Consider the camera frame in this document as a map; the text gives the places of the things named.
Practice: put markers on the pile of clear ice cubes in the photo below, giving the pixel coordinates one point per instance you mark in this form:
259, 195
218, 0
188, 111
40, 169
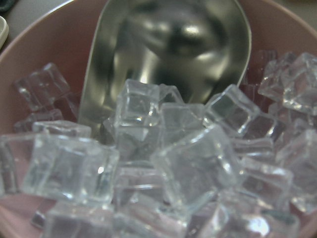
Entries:
244, 165

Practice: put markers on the cream rabbit tray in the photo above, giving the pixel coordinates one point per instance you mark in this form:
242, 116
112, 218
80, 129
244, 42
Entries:
4, 30

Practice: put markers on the steel ice scoop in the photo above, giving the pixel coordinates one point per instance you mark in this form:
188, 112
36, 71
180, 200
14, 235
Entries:
199, 46

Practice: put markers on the pink bowl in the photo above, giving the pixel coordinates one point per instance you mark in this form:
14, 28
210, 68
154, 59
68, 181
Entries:
64, 36

